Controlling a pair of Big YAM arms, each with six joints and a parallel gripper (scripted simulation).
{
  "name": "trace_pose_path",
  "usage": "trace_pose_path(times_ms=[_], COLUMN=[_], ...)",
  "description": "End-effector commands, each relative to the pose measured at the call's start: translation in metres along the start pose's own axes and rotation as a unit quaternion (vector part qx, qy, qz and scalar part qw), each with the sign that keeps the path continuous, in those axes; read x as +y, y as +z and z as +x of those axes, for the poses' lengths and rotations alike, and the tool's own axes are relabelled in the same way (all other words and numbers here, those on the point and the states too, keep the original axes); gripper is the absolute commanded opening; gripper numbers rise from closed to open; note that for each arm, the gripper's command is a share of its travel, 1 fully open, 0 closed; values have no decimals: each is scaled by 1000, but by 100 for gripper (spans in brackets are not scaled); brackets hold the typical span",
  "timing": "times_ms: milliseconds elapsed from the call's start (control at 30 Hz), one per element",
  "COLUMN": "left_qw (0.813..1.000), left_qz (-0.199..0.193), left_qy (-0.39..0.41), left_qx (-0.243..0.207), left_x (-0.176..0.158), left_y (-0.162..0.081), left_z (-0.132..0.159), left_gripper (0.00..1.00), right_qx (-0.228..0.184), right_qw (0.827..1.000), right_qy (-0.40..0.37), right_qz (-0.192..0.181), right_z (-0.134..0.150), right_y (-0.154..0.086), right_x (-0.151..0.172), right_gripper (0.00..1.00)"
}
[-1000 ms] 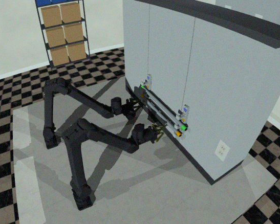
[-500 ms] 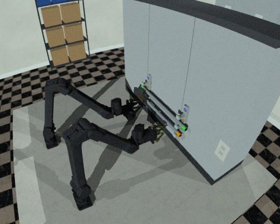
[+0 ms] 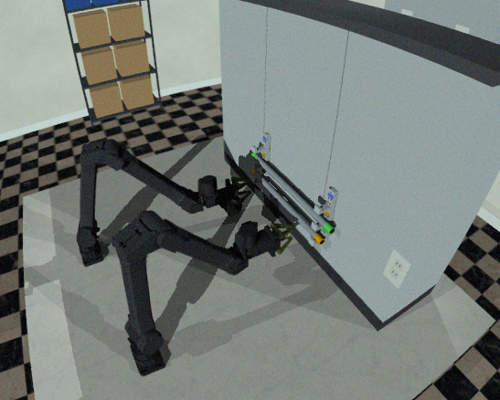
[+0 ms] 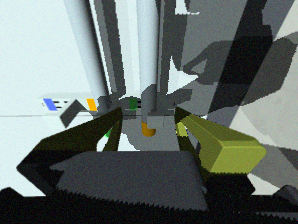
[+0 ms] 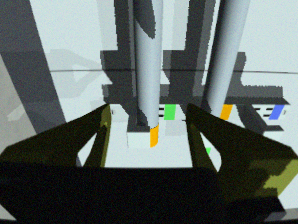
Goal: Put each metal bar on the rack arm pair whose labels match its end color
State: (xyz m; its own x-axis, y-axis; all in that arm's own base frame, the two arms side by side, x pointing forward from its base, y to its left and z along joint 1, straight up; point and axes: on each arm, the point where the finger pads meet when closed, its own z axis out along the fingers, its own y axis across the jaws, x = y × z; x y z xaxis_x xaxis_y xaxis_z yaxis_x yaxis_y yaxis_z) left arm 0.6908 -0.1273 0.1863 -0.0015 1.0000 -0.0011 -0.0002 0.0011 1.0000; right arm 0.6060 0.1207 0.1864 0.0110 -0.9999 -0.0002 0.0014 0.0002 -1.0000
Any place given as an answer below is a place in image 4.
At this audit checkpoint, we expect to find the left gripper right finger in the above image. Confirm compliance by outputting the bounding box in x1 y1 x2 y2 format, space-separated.
174 107 267 184

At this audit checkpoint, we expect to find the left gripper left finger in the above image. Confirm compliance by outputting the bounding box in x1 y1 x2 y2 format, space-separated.
30 107 123 152

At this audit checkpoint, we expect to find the black wall panel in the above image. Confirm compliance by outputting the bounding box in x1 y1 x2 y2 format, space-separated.
0 0 295 196

